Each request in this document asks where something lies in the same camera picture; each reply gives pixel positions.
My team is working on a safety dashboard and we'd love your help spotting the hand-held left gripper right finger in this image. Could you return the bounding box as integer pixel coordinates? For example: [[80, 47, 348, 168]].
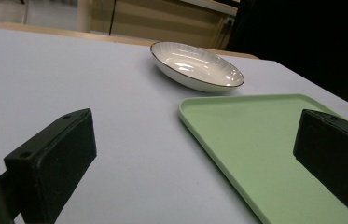
[[292, 108, 348, 224]]

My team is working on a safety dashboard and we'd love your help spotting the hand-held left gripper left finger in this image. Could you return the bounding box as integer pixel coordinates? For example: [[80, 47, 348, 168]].
[[3, 107, 98, 224]]

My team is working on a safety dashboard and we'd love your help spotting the light green plastic tray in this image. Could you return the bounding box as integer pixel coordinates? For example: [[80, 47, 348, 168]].
[[178, 93, 348, 224]]

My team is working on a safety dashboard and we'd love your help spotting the black curtain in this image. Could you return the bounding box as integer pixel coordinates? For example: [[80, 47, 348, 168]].
[[226, 0, 348, 115]]

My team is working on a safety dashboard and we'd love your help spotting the white ribbed ceramic bowl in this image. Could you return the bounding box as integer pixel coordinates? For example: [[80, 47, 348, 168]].
[[149, 41, 245, 94]]

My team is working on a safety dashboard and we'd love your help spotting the beige wooden cabinet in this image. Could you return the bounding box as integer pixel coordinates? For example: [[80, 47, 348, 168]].
[[77, 0, 240, 50]]

